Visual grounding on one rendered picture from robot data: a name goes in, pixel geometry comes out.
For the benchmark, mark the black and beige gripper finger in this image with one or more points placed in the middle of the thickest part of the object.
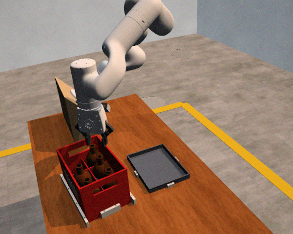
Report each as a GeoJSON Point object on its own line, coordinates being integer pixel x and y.
{"type": "Point", "coordinates": [106, 133]}
{"type": "Point", "coordinates": [86, 135]}

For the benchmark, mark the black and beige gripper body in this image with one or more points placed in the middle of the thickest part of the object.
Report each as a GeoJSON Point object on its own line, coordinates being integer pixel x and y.
{"type": "Point", "coordinates": [92, 120]}

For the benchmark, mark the red crate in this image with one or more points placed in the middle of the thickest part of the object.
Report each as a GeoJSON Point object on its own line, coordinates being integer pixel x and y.
{"type": "Point", "coordinates": [92, 204]}

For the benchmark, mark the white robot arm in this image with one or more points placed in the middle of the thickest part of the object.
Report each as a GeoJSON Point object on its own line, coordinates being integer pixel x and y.
{"type": "Point", "coordinates": [93, 84]}

